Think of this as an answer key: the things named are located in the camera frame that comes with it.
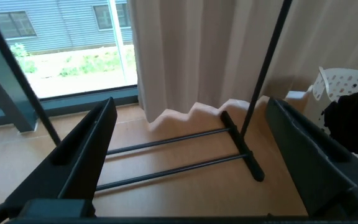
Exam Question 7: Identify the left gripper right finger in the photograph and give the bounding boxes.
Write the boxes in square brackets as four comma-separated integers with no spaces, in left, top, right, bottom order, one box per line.
[265,98,358,218]

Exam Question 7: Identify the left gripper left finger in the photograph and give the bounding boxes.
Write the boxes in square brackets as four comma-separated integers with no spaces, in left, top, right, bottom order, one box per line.
[4,96,118,218]

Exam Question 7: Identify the black shorts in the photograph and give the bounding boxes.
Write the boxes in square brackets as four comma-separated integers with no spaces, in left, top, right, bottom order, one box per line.
[323,90,358,160]

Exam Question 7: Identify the black clothes rack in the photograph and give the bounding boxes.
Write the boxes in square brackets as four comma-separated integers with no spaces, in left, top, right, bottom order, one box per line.
[0,0,293,192]

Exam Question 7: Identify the white laundry basket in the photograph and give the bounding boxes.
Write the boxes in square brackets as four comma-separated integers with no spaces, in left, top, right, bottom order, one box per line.
[303,66,358,172]

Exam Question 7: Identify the window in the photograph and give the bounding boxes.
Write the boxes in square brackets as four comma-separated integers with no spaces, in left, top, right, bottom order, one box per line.
[0,0,139,133]

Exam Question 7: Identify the beige curtain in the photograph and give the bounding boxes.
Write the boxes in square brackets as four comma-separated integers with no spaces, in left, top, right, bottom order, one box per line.
[128,0,358,124]

